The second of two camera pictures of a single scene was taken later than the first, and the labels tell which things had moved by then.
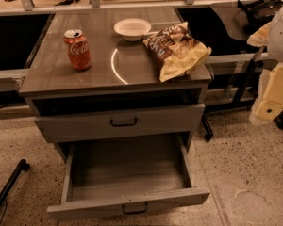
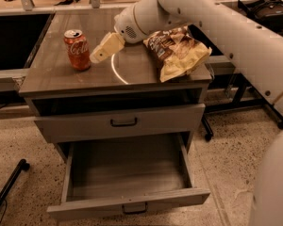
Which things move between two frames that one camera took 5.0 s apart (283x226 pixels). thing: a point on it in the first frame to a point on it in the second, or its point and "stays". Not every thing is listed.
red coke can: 77,47 stays
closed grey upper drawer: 176,119 stays
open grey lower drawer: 125,171 stays
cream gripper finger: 274,93 to 127,31
